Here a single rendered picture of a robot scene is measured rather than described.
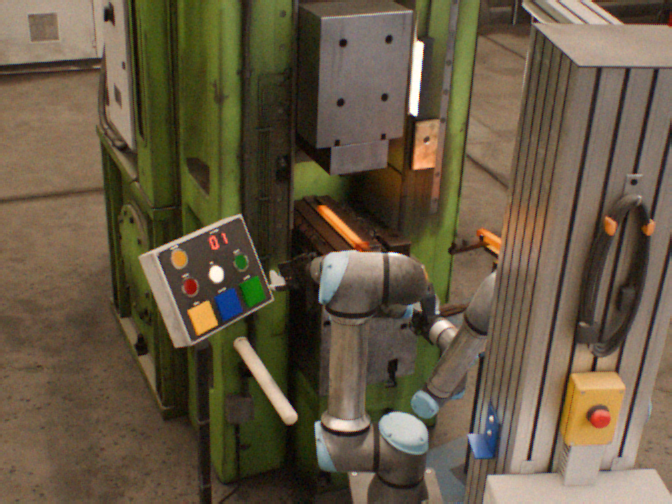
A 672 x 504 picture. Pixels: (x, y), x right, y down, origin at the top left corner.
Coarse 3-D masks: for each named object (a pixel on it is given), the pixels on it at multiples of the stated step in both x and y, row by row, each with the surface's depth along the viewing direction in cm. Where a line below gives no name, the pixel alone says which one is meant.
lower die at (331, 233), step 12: (300, 204) 335; (312, 204) 333; (324, 204) 333; (336, 204) 336; (312, 216) 327; (324, 216) 325; (300, 228) 320; (324, 228) 319; (336, 228) 317; (312, 240) 313; (336, 240) 311; (348, 240) 310; (312, 252) 313; (324, 252) 306
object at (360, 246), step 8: (320, 208) 329; (328, 208) 329; (328, 216) 323; (336, 216) 323; (336, 224) 318; (344, 224) 318; (344, 232) 313; (352, 232) 313; (352, 240) 308; (360, 240) 308; (360, 248) 304; (368, 248) 303
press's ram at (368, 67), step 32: (320, 0) 282; (352, 0) 283; (384, 0) 285; (320, 32) 266; (352, 32) 270; (384, 32) 274; (320, 64) 270; (352, 64) 275; (384, 64) 279; (320, 96) 275; (352, 96) 280; (384, 96) 285; (320, 128) 280; (352, 128) 285; (384, 128) 290
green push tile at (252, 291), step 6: (246, 282) 275; (252, 282) 276; (258, 282) 278; (240, 288) 273; (246, 288) 274; (252, 288) 276; (258, 288) 277; (246, 294) 274; (252, 294) 275; (258, 294) 277; (264, 294) 279; (246, 300) 274; (252, 300) 275; (258, 300) 277
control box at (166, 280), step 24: (240, 216) 278; (192, 240) 264; (216, 240) 270; (240, 240) 276; (144, 264) 260; (168, 264) 257; (192, 264) 263; (216, 264) 269; (168, 288) 256; (216, 288) 268; (264, 288) 280; (168, 312) 260; (216, 312) 266; (192, 336) 259
